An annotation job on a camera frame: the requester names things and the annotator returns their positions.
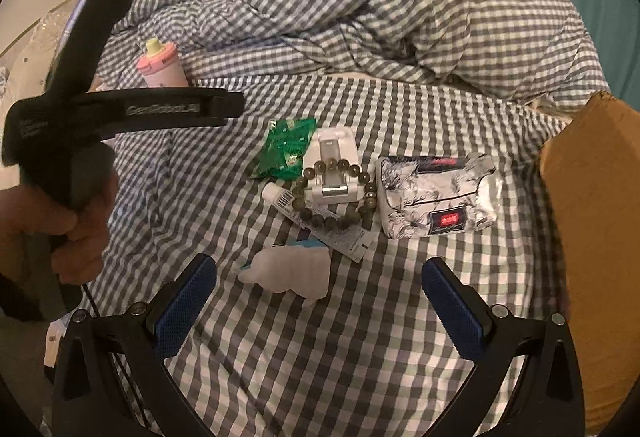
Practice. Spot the person's left forearm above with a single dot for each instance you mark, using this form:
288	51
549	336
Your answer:
20	302

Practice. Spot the beige tufted cushion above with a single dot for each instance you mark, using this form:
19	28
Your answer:
45	42

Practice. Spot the printed tissue pack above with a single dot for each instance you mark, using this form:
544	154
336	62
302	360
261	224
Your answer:
430	197

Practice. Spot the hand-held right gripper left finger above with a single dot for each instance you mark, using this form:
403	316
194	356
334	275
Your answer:
185	312

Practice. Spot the grey checked duvet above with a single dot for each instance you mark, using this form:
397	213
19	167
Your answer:
375	2

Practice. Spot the white phone stand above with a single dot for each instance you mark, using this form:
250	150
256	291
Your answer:
332	142

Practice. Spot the brown cardboard box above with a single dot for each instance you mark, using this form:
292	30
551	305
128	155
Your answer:
595	242

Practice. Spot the white ointment tube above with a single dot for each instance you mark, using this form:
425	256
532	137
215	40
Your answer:
280	199

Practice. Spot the grey checked bed sheet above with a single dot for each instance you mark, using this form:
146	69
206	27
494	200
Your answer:
300	357

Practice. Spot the pink panda drinking bottle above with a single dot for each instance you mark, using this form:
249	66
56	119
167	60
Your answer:
162	67

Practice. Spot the person's left hand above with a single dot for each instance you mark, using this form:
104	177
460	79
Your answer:
85	242

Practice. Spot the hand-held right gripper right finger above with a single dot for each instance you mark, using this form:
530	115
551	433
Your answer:
455	317

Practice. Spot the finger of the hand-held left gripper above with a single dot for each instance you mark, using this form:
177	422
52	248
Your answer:
100	17
170	109

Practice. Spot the green snack packet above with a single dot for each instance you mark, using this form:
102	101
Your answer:
282	147

